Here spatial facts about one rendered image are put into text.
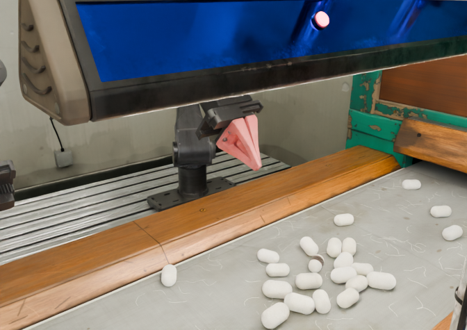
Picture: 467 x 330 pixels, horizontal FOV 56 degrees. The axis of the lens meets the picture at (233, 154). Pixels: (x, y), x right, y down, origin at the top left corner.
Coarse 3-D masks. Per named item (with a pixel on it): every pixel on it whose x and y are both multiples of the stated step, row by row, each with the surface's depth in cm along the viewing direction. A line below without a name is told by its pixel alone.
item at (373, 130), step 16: (352, 112) 104; (352, 128) 105; (368, 128) 101; (384, 128) 98; (352, 144) 106; (368, 144) 102; (384, 144) 99; (400, 160) 97; (416, 160) 102; (432, 176) 92; (448, 176) 92; (464, 176) 92
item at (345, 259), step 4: (344, 252) 62; (348, 252) 62; (340, 256) 61; (344, 256) 61; (348, 256) 61; (336, 260) 60; (340, 260) 60; (344, 260) 60; (348, 260) 60; (352, 260) 61; (336, 264) 60; (340, 264) 60; (344, 264) 60; (348, 264) 60
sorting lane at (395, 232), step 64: (384, 192) 85; (448, 192) 85; (256, 256) 64; (384, 256) 64; (448, 256) 64; (64, 320) 52; (128, 320) 52; (192, 320) 52; (256, 320) 52; (320, 320) 52; (384, 320) 52
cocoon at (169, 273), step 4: (164, 268) 59; (168, 268) 58; (172, 268) 59; (164, 272) 58; (168, 272) 58; (172, 272) 58; (176, 272) 59; (164, 276) 57; (168, 276) 57; (172, 276) 57; (176, 276) 58; (164, 280) 57; (168, 280) 57; (172, 280) 57; (164, 284) 57; (168, 284) 57; (172, 284) 57
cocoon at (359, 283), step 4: (356, 276) 57; (360, 276) 57; (348, 280) 57; (352, 280) 56; (356, 280) 56; (360, 280) 56; (364, 280) 57; (348, 284) 56; (352, 284) 56; (356, 284) 56; (360, 284) 56; (364, 284) 56; (356, 288) 56; (360, 288) 56; (364, 288) 57
